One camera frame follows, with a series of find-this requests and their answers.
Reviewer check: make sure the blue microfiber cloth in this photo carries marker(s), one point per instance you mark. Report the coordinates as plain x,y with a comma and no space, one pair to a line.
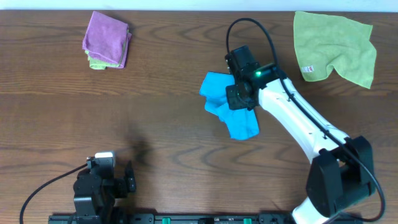
242,124

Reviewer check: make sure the green microfiber cloth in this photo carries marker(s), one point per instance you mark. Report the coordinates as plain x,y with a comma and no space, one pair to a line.
325,43

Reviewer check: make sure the folded green cloth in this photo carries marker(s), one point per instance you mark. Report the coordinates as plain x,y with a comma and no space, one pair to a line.
102,64

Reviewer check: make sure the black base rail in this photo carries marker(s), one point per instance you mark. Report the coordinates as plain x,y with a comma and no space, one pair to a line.
147,218

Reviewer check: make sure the folded purple cloth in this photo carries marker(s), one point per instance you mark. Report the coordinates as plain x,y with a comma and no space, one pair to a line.
105,37

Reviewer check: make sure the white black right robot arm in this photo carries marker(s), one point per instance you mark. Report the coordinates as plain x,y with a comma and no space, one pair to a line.
341,168

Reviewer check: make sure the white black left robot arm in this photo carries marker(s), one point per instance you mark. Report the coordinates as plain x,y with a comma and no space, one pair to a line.
96,190

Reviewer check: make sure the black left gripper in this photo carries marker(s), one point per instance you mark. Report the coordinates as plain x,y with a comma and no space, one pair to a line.
125,183

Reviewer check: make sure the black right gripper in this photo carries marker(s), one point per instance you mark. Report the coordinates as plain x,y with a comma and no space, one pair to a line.
232,101

